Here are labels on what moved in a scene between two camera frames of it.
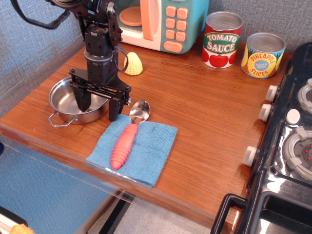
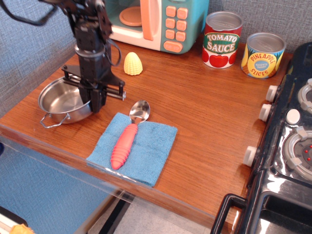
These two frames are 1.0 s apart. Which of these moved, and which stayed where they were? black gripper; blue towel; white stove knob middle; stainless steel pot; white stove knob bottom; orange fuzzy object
Moved: stainless steel pot; black gripper
Stayed: white stove knob middle; blue towel; orange fuzzy object; white stove knob bottom
